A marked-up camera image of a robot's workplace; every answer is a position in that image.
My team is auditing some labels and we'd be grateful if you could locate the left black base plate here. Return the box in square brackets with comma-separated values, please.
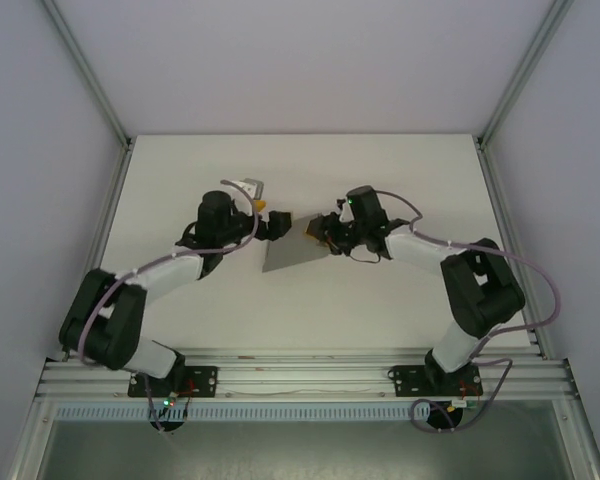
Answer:
[126, 364, 219, 399]

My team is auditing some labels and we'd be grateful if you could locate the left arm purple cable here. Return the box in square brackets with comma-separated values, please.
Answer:
[78, 178, 261, 421]

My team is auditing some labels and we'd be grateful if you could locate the right aluminium side rail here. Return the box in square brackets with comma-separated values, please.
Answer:
[474, 139, 552, 359]

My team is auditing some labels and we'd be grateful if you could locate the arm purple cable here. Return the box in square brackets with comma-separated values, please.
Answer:
[78, 178, 261, 421]
[378, 189, 564, 432]

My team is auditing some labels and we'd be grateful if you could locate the right aluminium frame post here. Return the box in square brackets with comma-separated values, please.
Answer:
[476, 0, 575, 147]

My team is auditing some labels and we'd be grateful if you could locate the aluminium mounting rail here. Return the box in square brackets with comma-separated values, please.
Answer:
[33, 346, 579, 402]

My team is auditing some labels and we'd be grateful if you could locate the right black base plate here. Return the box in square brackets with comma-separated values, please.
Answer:
[386, 364, 484, 399]

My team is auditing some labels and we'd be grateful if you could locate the slotted grey cable duct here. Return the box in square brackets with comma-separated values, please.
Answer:
[53, 404, 432, 422]

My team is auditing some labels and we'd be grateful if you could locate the left aluminium side rail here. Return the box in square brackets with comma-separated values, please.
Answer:
[59, 140, 134, 362]

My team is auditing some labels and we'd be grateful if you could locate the aluminium frame post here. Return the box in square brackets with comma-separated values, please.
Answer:
[42, 0, 134, 151]
[476, 0, 575, 147]

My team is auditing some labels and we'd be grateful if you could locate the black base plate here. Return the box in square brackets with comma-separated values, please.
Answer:
[386, 364, 484, 399]
[126, 364, 219, 399]

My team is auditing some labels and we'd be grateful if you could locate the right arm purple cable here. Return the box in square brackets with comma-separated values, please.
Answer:
[378, 189, 564, 432]

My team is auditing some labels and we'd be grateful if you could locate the metal sheet panel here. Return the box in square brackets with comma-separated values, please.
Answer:
[35, 418, 570, 480]

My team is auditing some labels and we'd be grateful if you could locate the grey paper box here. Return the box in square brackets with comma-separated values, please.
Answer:
[261, 211, 332, 274]

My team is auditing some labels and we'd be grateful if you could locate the left aluminium frame post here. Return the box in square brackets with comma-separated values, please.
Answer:
[42, 0, 134, 151]

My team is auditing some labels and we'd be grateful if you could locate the aluminium side rail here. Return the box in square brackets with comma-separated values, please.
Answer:
[474, 139, 552, 359]
[59, 140, 134, 362]

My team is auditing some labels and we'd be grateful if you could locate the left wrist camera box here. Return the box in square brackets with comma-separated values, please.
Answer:
[236, 176, 267, 202]

